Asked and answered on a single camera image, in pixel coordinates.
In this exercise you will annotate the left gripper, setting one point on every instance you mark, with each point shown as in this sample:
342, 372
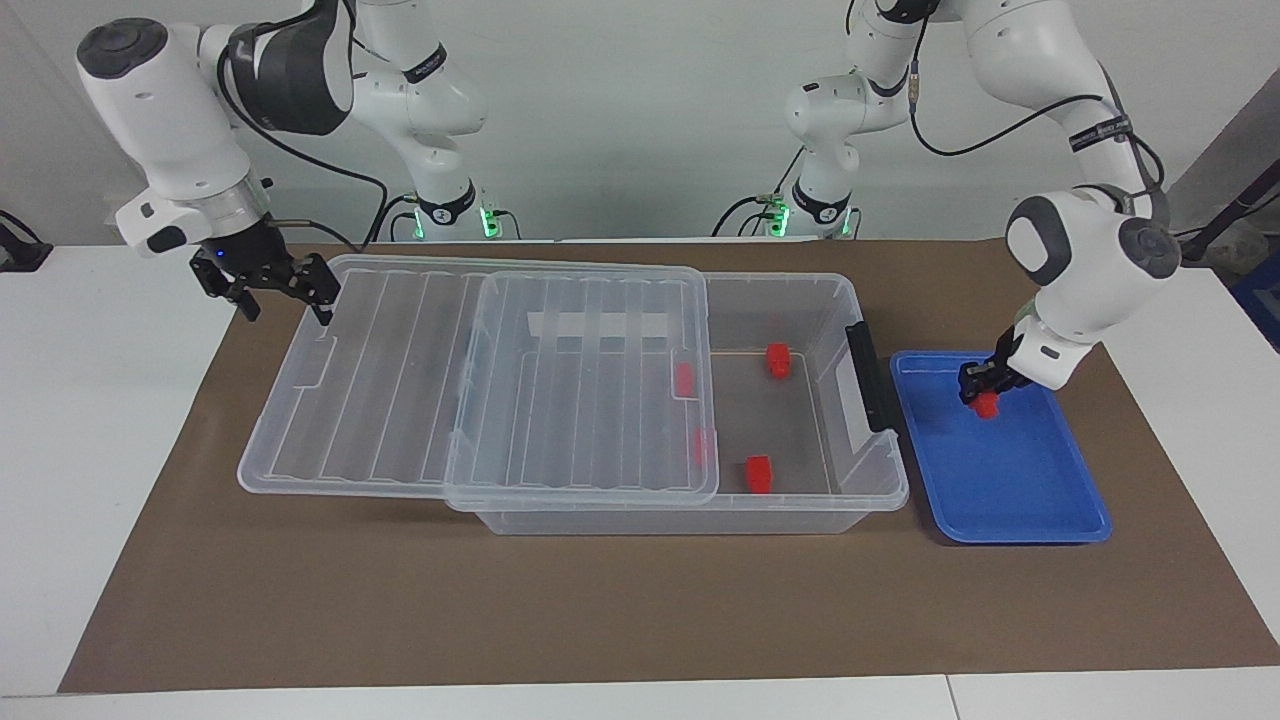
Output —
1010, 372

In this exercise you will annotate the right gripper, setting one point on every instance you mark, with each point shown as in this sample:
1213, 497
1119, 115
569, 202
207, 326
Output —
245, 256

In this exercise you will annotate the red block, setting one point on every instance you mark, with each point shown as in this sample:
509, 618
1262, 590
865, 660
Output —
988, 406
685, 380
778, 361
703, 447
759, 475

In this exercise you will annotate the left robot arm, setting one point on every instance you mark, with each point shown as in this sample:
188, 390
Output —
1085, 270

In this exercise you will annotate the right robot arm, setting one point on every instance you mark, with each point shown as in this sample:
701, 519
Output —
170, 110

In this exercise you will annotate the black box latch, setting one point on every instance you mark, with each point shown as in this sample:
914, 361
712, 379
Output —
872, 380

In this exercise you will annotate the clear plastic storage box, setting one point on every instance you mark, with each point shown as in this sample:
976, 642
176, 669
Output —
790, 430

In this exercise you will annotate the blue plastic tray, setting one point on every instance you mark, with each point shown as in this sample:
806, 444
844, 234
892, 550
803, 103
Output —
1010, 480

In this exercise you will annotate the clear plastic lid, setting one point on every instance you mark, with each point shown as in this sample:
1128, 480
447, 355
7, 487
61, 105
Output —
400, 390

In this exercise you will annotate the black stand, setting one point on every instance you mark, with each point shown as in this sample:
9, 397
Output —
1235, 206
22, 250

